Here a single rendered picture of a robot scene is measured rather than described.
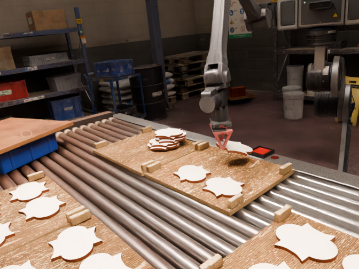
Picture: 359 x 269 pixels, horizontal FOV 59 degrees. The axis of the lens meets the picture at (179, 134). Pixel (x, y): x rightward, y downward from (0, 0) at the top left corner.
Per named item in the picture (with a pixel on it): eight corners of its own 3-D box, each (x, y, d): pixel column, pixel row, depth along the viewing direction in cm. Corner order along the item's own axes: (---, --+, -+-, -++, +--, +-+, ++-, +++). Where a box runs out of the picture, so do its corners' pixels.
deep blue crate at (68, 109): (77, 112, 592) (73, 92, 580) (85, 115, 560) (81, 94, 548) (49, 119, 565) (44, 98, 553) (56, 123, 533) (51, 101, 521)
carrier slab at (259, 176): (208, 148, 141) (208, 145, 141) (294, 173, 112) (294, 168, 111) (144, 177, 120) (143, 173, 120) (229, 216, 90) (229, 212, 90)
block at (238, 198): (239, 199, 95) (239, 191, 95) (244, 201, 94) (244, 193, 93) (226, 207, 92) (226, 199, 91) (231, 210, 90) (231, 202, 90)
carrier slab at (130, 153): (153, 132, 172) (152, 129, 171) (207, 148, 141) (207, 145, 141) (93, 152, 151) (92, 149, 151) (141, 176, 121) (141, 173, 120)
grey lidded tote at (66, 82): (74, 85, 576) (71, 71, 569) (84, 86, 551) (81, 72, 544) (47, 91, 543) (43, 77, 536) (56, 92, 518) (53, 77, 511)
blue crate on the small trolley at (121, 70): (112, 73, 509) (110, 59, 502) (135, 73, 481) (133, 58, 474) (94, 78, 481) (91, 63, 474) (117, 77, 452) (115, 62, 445)
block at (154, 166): (159, 166, 124) (158, 160, 123) (162, 168, 122) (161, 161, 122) (146, 172, 120) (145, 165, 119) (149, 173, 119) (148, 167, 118)
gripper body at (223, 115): (213, 129, 110) (212, 109, 108) (209, 121, 120) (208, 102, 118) (232, 127, 110) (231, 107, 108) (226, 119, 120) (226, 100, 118)
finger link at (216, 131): (214, 152, 112) (212, 126, 109) (211, 144, 119) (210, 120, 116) (233, 150, 113) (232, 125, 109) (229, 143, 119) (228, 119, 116)
